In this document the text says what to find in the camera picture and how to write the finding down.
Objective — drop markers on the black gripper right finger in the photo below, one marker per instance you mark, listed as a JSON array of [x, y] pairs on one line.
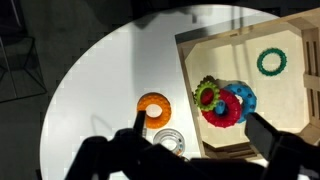
[[263, 136]]

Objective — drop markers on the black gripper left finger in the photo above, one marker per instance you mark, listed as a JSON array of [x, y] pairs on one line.
[[139, 124]]

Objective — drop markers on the wooden tray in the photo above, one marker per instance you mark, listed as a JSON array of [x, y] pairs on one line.
[[226, 53]]

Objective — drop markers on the black wire frame stand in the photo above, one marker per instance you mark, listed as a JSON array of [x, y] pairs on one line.
[[20, 70]]

